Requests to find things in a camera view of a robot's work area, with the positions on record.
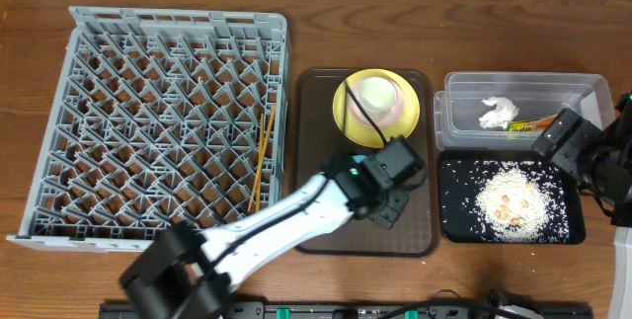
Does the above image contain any white cup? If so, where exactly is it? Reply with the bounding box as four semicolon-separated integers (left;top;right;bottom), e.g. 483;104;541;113
357;77;397;114

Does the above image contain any brown plastic tray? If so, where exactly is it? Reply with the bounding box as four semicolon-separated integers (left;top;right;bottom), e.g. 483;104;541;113
288;68;441;258

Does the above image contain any black waste tray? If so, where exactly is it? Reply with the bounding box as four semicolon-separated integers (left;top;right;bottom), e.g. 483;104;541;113
435;149;588;246

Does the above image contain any pink bowl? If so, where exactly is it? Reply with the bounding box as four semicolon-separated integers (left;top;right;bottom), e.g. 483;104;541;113
349;79;405;128

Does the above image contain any grey dishwasher rack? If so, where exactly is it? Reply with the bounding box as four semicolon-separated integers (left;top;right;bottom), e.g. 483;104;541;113
11;6;291;253

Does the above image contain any clear plastic bin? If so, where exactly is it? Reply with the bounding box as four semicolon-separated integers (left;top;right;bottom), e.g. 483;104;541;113
434;72;615;150

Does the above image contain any white tissue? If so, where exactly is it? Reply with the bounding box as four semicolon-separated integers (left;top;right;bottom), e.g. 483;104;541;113
479;97;519;129

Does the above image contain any yellow green snack wrapper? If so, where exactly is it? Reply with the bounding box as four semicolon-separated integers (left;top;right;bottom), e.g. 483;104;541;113
507;115;556;132

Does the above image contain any yellow plate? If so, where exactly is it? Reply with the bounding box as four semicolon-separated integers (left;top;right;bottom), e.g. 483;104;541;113
332;69;421;148

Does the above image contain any rice and nuts pile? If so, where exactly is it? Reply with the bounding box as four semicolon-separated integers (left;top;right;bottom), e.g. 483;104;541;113
441;159;572;244

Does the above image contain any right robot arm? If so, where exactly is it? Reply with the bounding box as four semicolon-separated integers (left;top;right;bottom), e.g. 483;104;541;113
532;93;631;318

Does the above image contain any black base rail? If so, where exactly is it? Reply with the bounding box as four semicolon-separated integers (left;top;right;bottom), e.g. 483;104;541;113
98;300;593;319

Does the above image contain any wooden chopstick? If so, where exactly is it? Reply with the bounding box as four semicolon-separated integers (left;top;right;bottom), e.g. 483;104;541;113
251;113;266;212
247;105;277;211

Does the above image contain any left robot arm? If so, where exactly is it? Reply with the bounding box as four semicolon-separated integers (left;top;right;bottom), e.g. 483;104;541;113
119;155;422;318

